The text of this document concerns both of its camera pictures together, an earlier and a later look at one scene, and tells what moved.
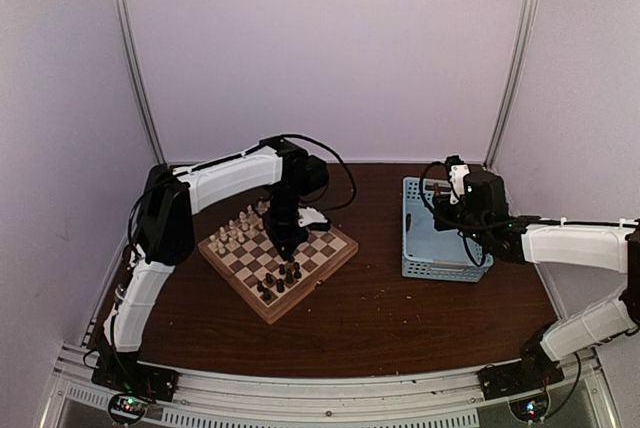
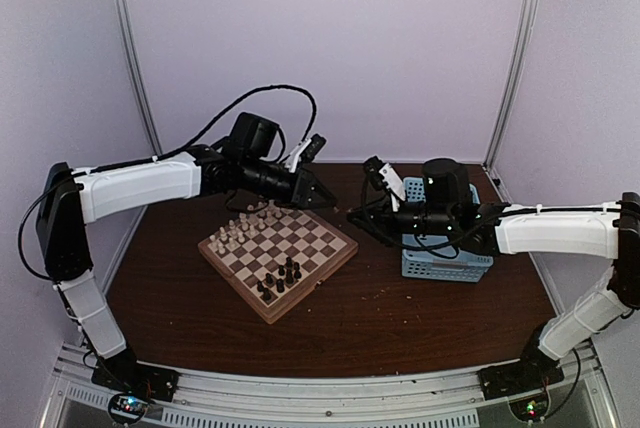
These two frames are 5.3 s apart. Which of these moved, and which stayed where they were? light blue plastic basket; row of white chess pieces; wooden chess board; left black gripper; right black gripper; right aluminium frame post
Moved: left black gripper; right black gripper
Stayed: wooden chess board; right aluminium frame post; row of white chess pieces; light blue plastic basket
